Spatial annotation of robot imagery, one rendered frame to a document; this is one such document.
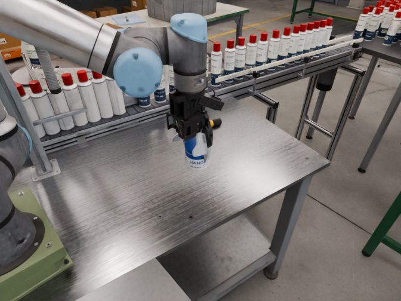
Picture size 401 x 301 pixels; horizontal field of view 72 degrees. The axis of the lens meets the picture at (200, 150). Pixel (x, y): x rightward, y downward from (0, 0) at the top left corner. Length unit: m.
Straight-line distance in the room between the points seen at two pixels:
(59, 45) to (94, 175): 0.61
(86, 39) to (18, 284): 0.55
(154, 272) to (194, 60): 0.51
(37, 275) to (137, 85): 0.52
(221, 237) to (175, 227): 0.74
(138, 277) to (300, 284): 1.14
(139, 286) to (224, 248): 0.82
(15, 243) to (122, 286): 0.26
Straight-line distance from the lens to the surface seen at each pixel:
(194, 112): 0.69
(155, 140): 1.12
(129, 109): 1.24
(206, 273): 1.43
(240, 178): 0.95
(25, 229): 0.78
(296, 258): 1.81
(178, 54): 0.60
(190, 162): 0.78
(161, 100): 1.25
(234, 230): 1.56
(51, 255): 0.76
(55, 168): 1.10
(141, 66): 0.45
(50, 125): 1.16
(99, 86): 1.13
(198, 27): 0.59
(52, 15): 0.48
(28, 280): 0.79
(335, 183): 2.31
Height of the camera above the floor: 1.49
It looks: 39 degrees down
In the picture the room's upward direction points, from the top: straight up
